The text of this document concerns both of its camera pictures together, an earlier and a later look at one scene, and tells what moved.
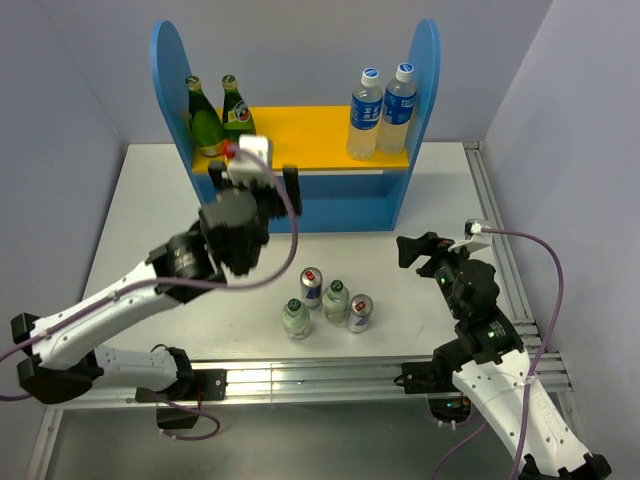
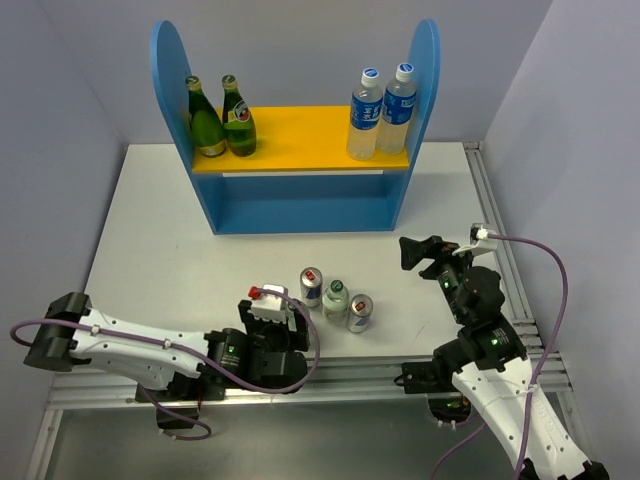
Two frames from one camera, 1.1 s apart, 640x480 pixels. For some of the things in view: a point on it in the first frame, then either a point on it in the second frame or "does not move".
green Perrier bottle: (236, 118) does not move
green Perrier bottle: (206, 126) does not move
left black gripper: (279, 203) to (293, 339)
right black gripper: (429, 244) does not move
